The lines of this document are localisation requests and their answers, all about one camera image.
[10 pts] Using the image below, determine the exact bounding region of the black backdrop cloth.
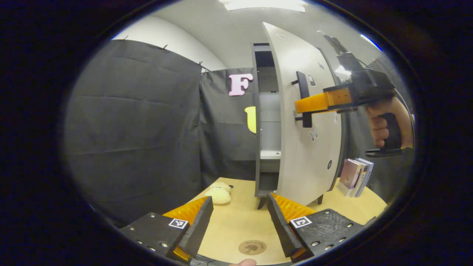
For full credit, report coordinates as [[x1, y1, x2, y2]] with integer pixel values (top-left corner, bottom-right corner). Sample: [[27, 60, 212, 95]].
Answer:
[[63, 39, 414, 226]]

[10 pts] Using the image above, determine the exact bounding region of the black cabinet door handle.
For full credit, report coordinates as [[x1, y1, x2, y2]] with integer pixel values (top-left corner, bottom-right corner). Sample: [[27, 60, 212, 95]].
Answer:
[[291, 71, 313, 128]]

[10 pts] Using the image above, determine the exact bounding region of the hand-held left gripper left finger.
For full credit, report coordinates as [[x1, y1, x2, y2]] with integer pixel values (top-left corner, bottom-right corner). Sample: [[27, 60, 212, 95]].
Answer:
[[119, 196, 214, 263]]

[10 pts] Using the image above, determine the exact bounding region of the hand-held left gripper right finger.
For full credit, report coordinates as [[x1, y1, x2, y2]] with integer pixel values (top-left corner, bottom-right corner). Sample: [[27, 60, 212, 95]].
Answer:
[[267, 192, 377, 263]]

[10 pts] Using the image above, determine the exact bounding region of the cream plush toy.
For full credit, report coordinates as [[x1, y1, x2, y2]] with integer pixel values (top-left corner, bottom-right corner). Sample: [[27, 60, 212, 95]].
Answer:
[[204, 182, 233, 205]]

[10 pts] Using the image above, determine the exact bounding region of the dark grey cabinet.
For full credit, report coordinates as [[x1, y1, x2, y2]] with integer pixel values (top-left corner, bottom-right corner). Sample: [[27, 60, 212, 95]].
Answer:
[[251, 42, 324, 210]]

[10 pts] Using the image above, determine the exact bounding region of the ceiling light strip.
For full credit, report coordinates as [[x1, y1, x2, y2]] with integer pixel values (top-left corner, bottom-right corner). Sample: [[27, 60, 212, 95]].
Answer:
[[360, 34, 383, 51]]

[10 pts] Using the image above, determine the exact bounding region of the round brown coaster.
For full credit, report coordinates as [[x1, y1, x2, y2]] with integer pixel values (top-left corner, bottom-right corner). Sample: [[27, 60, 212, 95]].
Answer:
[[238, 239, 267, 256]]

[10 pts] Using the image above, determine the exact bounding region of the beige cabinet door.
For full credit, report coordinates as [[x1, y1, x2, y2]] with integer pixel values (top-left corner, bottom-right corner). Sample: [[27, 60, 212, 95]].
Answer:
[[262, 21, 346, 206]]

